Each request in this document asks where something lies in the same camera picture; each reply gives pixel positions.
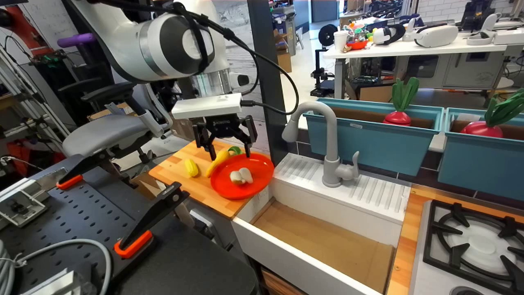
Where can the toy stove black grates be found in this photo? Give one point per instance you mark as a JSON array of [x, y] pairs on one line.
[[475, 240]]

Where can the red plastic plate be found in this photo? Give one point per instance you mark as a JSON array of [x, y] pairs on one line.
[[222, 189]]

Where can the grey square bracket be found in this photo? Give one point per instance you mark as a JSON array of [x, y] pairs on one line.
[[21, 207]]

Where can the white background table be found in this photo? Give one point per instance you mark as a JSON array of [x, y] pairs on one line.
[[414, 50]]

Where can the purple cylinder object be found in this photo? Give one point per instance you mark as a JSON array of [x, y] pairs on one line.
[[75, 40]]

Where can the red toy radish green leaves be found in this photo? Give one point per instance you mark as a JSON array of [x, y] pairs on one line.
[[483, 128], [398, 117]]

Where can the grey toy faucet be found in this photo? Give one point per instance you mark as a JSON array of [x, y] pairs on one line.
[[329, 158]]

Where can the white toy garlic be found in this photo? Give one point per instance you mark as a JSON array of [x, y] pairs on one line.
[[239, 176]]

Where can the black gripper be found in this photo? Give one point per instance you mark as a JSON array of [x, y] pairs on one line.
[[221, 127]]

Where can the white toy sink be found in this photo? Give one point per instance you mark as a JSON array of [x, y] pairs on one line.
[[327, 240]]

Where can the white VR headset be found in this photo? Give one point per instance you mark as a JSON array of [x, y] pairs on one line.
[[435, 35]]

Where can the black vertical pillar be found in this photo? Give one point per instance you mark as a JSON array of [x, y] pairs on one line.
[[267, 33]]

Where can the black perforated table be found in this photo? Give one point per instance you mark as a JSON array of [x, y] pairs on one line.
[[82, 218]]

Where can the teal planter box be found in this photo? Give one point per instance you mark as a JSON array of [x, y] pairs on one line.
[[376, 145], [480, 164]]

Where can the wooden kitchen countertop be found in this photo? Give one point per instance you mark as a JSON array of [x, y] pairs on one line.
[[173, 177]]

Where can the yellow toy maize cob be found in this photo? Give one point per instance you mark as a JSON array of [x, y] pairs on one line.
[[191, 168]]

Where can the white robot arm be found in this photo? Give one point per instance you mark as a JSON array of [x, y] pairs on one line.
[[157, 50]]

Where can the grey office chair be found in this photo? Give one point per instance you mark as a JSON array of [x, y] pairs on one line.
[[103, 133]]

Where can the colourful toy pile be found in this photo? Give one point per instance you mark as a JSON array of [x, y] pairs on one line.
[[357, 40]]

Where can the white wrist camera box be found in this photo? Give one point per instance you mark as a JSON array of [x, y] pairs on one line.
[[206, 105]]

